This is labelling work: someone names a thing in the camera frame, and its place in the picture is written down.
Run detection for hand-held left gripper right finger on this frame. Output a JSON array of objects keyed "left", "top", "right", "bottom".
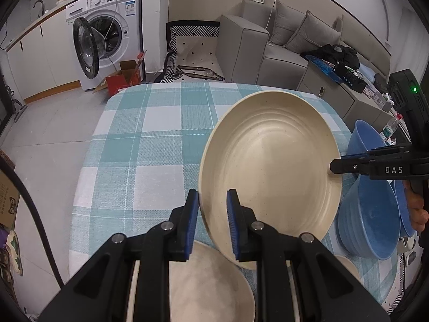
[{"left": 226, "top": 189, "right": 393, "bottom": 322}]

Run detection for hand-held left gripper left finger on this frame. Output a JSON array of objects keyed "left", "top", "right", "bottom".
[{"left": 38, "top": 189, "right": 200, "bottom": 322}]

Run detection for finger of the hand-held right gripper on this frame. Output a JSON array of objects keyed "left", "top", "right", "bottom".
[
  {"left": 341, "top": 144, "right": 408, "bottom": 160},
  {"left": 329, "top": 159, "right": 371, "bottom": 175}
]

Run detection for blue bowl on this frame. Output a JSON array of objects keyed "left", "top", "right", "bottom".
[
  {"left": 337, "top": 174, "right": 402, "bottom": 260},
  {"left": 346, "top": 120, "right": 389, "bottom": 165},
  {"left": 393, "top": 179, "right": 416, "bottom": 237}
]

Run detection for person's right hand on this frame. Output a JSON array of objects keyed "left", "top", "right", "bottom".
[{"left": 404, "top": 179, "right": 429, "bottom": 233}]

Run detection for clear water bottle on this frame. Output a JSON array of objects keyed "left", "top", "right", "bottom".
[{"left": 380, "top": 116, "right": 401, "bottom": 141}]

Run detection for grey bedside cabinet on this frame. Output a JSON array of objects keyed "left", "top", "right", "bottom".
[{"left": 298, "top": 61, "right": 394, "bottom": 131}]

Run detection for black box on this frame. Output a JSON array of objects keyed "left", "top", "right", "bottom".
[{"left": 333, "top": 62, "right": 367, "bottom": 93}]

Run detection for teal white checked tablecloth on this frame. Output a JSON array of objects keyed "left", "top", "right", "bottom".
[{"left": 69, "top": 82, "right": 399, "bottom": 309}]

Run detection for blue plastic bag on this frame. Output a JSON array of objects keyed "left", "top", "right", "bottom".
[{"left": 306, "top": 54, "right": 342, "bottom": 83}]

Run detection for black jacket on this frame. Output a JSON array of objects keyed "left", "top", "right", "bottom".
[{"left": 300, "top": 44, "right": 361, "bottom": 71}]

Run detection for large grey cushion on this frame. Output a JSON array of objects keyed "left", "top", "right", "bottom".
[{"left": 284, "top": 11, "right": 342, "bottom": 54}]

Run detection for small grey cushion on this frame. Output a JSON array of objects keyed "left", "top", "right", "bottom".
[{"left": 271, "top": 0, "right": 307, "bottom": 46}]

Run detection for grey sofa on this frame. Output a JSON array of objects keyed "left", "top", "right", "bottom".
[{"left": 216, "top": 0, "right": 393, "bottom": 91}]

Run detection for red cardboard box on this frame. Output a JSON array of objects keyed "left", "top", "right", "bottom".
[{"left": 93, "top": 50, "right": 148, "bottom": 95}]

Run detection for green white slipper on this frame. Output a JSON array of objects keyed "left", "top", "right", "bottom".
[{"left": 5, "top": 231, "right": 24, "bottom": 276}]

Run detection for brown cardboard box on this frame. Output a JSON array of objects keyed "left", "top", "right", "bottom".
[{"left": 0, "top": 149, "right": 21, "bottom": 232}]

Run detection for white washing machine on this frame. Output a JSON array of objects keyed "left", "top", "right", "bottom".
[{"left": 65, "top": 0, "right": 145, "bottom": 92}]

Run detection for white kitchen counter cabinet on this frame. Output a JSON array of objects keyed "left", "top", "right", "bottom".
[{"left": 0, "top": 5, "right": 83, "bottom": 104}]

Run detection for black cable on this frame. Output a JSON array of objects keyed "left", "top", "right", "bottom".
[{"left": 0, "top": 156, "right": 64, "bottom": 289}]

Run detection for thin black frame object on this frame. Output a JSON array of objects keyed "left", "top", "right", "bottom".
[{"left": 177, "top": 65, "right": 225, "bottom": 81}]

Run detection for white charging cable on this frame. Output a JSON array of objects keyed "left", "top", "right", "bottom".
[{"left": 266, "top": 2, "right": 277, "bottom": 44}]

